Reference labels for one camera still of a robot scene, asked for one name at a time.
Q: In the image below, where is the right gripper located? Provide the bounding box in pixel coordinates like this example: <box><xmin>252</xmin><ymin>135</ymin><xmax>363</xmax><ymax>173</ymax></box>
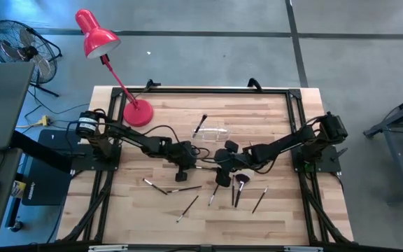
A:
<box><xmin>208</xmin><ymin>139</ymin><xmax>241</xmax><ymax>188</ymax></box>

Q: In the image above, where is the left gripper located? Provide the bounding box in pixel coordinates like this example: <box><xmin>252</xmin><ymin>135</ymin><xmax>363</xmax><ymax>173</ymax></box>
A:
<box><xmin>171</xmin><ymin>139</ymin><xmax>209</xmax><ymax>183</ymax></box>

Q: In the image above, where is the black fan makeup brush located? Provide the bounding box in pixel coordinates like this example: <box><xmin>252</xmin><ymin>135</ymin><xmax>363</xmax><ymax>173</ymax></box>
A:
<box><xmin>234</xmin><ymin>170</ymin><xmax>255</xmax><ymax>209</ymax></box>

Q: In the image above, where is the clear acrylic organizer box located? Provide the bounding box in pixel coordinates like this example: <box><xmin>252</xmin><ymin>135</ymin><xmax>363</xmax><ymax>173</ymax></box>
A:
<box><xmin>190</xmin><ymin>120</ymin><xmax>233</xmax><ymax>143</ymax></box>

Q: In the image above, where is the black computer case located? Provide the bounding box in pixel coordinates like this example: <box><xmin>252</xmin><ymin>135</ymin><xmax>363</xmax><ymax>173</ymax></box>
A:
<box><xmin>22</xmin><ymin>129</ymin><xmax>83</xmax><ymax>207</ymax></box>

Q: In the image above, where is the black desk support bar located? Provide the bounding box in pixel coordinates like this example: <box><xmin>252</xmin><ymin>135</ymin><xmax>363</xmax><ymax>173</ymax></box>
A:
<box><xmin>9</xmin><ymin>129</ymin><xmax>73</xmax><ymax>174</ymax></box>

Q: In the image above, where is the red desk lamp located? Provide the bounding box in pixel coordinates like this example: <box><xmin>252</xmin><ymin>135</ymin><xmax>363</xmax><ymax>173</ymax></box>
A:
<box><xmin>74</xmin><ymin>8</ymin><xmax>155</xmax><ymax>127</ymax></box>

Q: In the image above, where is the dark metal cart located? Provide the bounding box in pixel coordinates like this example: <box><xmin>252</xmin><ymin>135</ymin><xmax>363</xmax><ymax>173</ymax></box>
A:
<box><xmin>363</xmin><ymin>89</ymin><xmax>403</xmax><ymax>204</ymax></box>

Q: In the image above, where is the yellow printed package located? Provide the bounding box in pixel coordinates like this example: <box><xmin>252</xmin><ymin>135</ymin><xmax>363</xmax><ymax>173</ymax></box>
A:
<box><xmin>10</xmin><ymin>179</ymin><xmax>27</xmax><ymax>200</ymax></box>

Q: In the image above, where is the black caster wheel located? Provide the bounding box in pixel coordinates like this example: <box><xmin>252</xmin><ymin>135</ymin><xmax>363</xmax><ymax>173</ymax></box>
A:
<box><xmin>7</xmin><ymin>218</ymin><xmax>24</xmax><ymax>234</ymax></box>

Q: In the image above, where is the grey side desk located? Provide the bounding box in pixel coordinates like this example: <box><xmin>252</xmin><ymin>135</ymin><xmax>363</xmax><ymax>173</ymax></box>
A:
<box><xmin>0</xmin><ymin>146</ymin><xmax>23</xmax><ymax>238</ymax></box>

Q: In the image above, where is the black floor fan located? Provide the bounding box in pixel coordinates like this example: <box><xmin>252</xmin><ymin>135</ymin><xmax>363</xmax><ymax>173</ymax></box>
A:
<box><xmin>0</xmin><ymin>19</ymin><xmax>64</xmax><ymax>98</ymax></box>

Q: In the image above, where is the dark grey monitor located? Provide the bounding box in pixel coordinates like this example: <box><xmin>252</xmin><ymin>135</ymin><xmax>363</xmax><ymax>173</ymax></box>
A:
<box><xmin>0</xmin><ymin>62</ymin><xmax>36</xmax><ymax>152</ymax></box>

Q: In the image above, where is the black aluminium table frame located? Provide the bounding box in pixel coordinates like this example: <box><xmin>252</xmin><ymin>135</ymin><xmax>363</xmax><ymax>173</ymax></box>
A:
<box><xmin>57</xmin><ymin>85</ymin><xmax>355</xmax><ymax>248</ymax></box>

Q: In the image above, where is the black cable hook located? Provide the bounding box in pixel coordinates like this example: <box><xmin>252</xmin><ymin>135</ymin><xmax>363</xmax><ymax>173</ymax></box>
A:
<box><xmin>246</xmin><ymin>77</ymin><xmax>264</xmax><ymax>93</ymax></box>

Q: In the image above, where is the black cable clamp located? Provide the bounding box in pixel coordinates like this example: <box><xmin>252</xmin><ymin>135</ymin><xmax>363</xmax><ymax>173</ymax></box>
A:
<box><xmin>144</xmin><ymin>78</ymin><xmax>162</xmax><ymax>90</ymax></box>

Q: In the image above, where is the silver metal bracket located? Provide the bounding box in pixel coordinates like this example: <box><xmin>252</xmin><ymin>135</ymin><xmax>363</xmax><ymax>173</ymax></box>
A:
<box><xmin>87</xmin><ymin>244</ymin><xmax>129</xmax><ymax>252</ymax></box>
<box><xmin>283</xmin><ymin>245</ymin><xmax>325</xmax><ymax>252</ymax></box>

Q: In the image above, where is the black floor cable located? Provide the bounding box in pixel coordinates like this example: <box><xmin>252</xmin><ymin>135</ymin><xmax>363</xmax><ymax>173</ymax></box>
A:
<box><xmin>24</xmin><ymin>87</ymin><xmax>91</xmax><ymax>122</ymax></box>

